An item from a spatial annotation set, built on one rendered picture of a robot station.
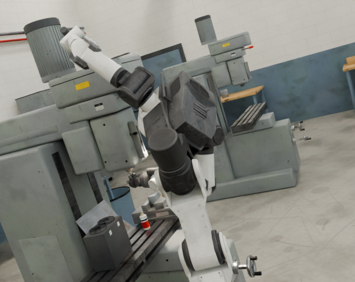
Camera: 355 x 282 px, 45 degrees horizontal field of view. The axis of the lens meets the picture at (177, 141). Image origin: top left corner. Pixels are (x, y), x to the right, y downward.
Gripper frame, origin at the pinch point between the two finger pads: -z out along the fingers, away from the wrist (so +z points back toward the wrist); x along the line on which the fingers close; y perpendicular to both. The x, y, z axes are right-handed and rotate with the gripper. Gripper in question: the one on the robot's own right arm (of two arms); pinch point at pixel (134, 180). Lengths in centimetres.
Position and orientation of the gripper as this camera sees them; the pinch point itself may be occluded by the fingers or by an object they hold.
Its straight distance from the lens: 247.2
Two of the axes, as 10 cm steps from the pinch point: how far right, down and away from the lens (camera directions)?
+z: 6.8, -0.9, -7.3
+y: 3.0, 9.4, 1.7
